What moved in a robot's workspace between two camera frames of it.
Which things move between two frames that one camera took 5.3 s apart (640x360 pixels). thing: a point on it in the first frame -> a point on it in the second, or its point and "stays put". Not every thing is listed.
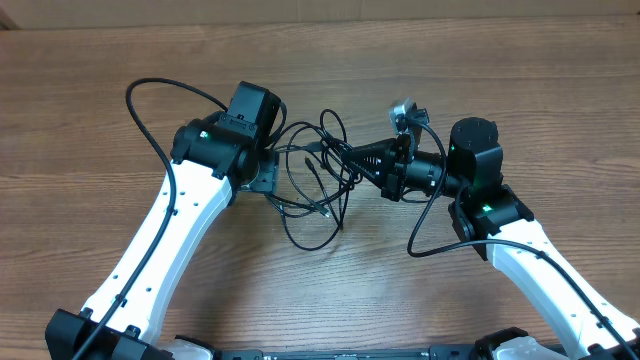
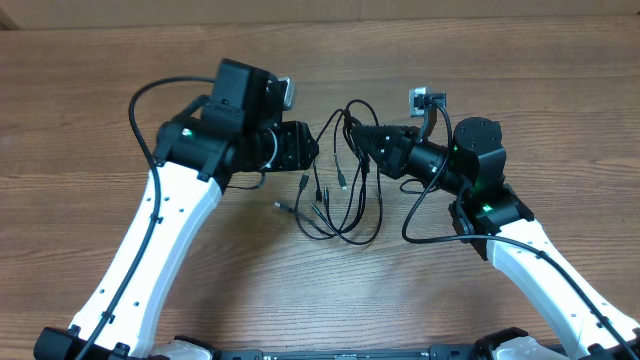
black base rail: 415,353 stays put
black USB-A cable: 316,145 -> 380,186
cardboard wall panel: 90,14 stays put
